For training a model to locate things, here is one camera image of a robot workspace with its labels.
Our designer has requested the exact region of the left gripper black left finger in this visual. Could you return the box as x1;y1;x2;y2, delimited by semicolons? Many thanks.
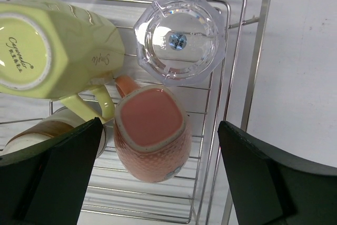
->
1;118;103;224

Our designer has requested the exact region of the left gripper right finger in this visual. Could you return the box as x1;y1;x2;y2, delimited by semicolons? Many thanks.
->
217;121;336;224

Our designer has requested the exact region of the brown metal-lined cup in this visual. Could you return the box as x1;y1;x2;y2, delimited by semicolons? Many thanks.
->
2;106;107;160

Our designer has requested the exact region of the pink patterned ceramic mug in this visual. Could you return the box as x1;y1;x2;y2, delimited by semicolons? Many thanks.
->
114;75;192;182

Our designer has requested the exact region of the pale yellow plastic mug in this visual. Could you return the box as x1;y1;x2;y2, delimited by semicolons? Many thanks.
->
1;0;125;123

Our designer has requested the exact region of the large clear plastic tumbler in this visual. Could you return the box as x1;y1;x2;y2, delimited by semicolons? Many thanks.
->
134;0;226;86

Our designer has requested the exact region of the clear wire dish rack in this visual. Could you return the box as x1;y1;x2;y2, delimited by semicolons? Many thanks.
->
7;0;271;224

